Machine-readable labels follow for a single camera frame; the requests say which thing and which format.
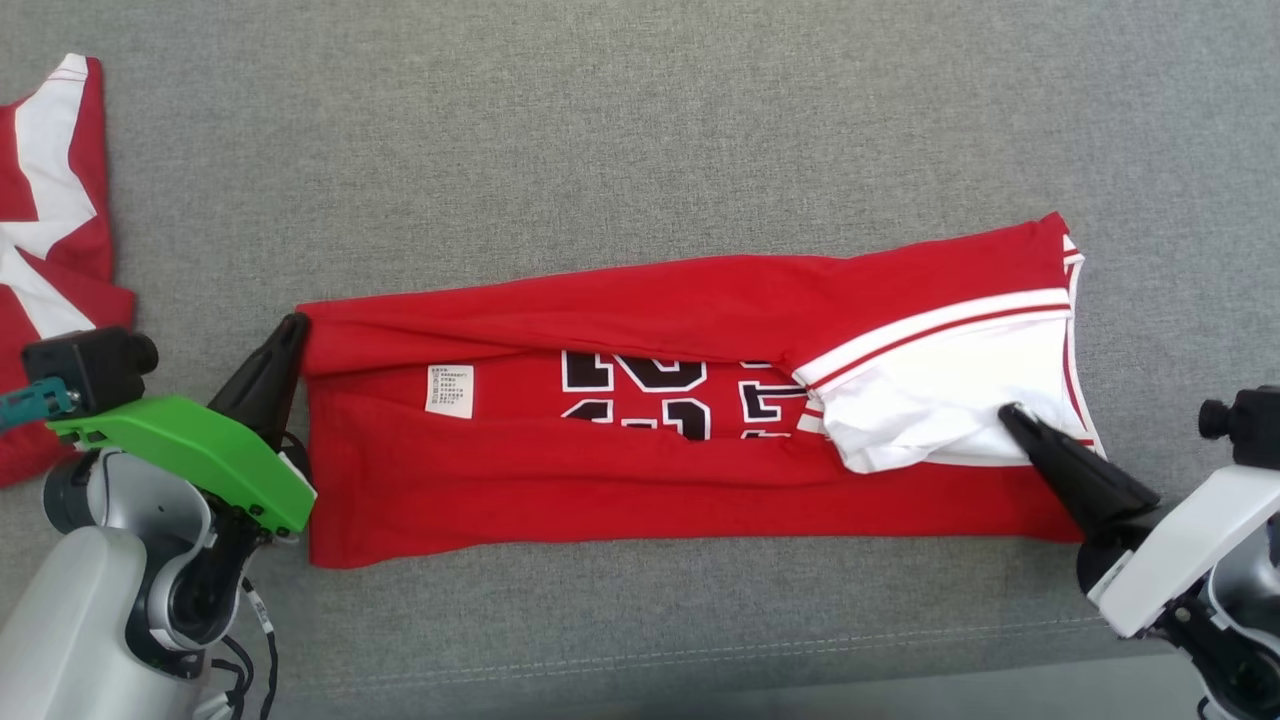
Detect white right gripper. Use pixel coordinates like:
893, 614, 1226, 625
997, 402, 1280, 642

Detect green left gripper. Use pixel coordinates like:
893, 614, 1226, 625
46, 312, 318, 537

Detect teal cable connector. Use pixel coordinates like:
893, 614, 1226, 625
0, 384, 80, 434

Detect red basketball jersey white sleeves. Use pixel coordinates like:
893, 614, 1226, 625
296, 211, 1108, 570

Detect red white garment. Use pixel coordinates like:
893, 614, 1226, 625
0, 53, 138, 490

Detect grey fabric sofa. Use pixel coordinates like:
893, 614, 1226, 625
0, 0, 1280, 720

